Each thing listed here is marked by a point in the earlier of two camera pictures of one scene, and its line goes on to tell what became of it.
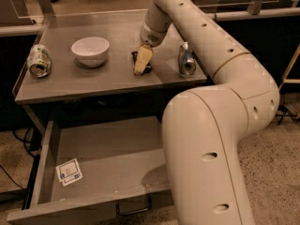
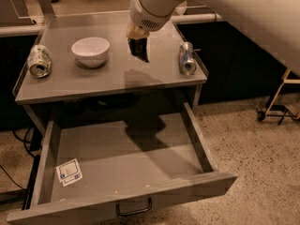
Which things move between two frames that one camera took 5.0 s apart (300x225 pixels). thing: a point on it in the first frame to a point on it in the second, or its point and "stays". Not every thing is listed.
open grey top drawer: x=89 y=164 stays
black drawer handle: x=132 y=212 stays
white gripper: x=149 y=36 to x=149 y=13
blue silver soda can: x=187 y=63 stays
